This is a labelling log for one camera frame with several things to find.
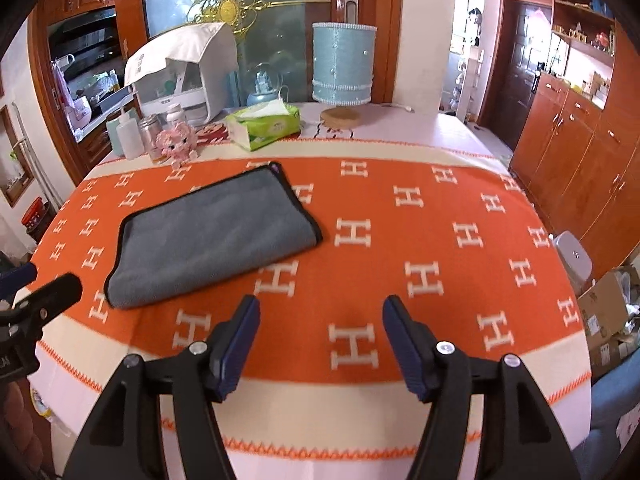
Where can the glass jar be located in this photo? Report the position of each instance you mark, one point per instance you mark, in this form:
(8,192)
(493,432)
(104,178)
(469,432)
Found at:
(150,137)

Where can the white narrow shelf rack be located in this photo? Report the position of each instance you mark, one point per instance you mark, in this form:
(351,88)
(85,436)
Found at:
(467,82)

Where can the wooden cabinet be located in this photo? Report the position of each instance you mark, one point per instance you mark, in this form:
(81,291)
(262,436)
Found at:
(575,125)

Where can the grey towel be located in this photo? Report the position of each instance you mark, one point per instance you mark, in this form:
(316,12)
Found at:
(210,232)

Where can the pale green plastic bottle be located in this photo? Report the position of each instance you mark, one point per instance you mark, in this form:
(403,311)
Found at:
(114,134)

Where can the pink plush toy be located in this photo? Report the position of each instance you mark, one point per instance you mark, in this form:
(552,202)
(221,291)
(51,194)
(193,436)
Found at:
(176,142)

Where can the white covered appliance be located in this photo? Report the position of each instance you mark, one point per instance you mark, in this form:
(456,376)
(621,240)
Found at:
(182,72)

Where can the cardboard box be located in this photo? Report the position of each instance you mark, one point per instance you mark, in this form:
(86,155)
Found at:
(607,310)

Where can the light blue table lamp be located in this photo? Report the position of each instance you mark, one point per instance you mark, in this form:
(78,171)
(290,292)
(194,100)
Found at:
(343,67)

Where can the green tissue box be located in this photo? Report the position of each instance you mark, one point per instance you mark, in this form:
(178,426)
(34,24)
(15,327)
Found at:
(264,127)

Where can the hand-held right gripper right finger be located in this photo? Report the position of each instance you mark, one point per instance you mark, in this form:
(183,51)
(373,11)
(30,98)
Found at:
(404,345)

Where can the glass snow globe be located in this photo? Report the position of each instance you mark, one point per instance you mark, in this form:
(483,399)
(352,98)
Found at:
(264,87)

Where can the orange patterned blanket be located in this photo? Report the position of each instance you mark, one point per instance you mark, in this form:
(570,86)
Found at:
(350,260)

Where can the dark wooden door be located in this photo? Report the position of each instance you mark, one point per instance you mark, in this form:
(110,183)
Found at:
(520,65)

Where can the white pill bottle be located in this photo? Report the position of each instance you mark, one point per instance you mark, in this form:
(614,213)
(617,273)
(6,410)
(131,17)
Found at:
(175,114)

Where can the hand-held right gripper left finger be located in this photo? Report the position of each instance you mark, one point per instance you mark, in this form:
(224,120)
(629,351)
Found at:
(239,345)

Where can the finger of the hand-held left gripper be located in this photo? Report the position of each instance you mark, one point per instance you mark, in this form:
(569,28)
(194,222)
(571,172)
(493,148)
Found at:
(50,294)
(15,280)

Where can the white plastic bottle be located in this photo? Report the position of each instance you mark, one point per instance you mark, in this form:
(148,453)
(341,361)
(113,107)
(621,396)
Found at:
(131,135)

